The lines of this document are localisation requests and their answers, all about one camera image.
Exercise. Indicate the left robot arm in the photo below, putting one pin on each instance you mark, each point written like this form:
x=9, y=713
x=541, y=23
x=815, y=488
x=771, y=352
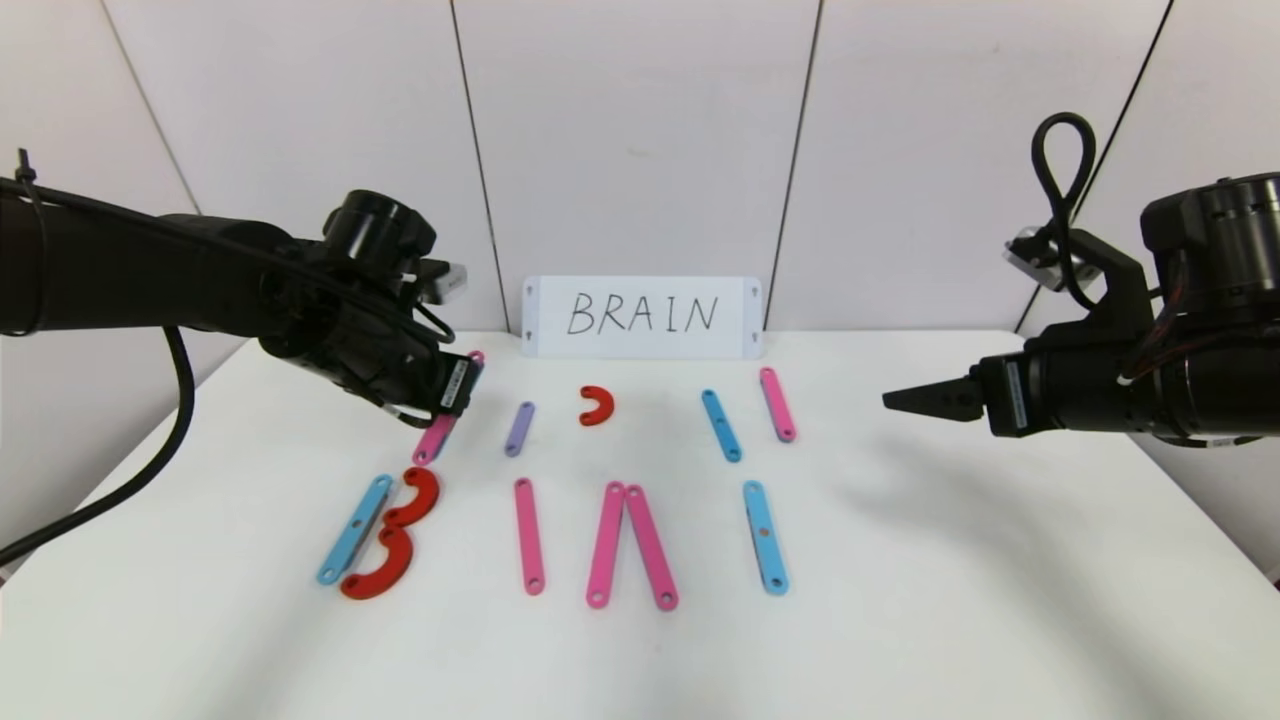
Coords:
x=120, y=270

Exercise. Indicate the blue flat bar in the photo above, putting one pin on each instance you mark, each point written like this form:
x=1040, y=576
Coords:
x=355, y=530
x=721, y=426
x=771, y=561

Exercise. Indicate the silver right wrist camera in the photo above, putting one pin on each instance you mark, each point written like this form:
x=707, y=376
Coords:
x=1040, y=258

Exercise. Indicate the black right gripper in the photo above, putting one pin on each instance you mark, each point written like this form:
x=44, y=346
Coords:
x=1004, y=396

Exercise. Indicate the short purple flat bar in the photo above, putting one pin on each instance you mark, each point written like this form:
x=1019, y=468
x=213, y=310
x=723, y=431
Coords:
x=520, y=429

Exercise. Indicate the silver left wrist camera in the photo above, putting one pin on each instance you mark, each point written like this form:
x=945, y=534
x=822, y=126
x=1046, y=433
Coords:
x=445, y=283

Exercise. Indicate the pink bar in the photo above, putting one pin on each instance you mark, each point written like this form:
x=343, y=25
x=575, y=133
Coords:
x=651, y=548
x=529, y=537
x=776, y=404
x=606, y=545
x=432, y=445

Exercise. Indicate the black right camera bracket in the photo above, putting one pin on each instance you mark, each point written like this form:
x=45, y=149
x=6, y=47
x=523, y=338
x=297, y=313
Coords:
x=1120, y=285

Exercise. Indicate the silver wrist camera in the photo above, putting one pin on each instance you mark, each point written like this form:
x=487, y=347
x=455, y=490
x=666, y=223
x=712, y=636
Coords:
x=1040, y=258
x=445, y=283

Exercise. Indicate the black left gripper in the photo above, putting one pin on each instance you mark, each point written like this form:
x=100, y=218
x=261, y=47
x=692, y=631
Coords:
x=457, y=385

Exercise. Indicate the white sign card BRAIN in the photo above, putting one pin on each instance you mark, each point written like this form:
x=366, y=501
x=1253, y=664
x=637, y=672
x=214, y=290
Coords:
x=640, y=288

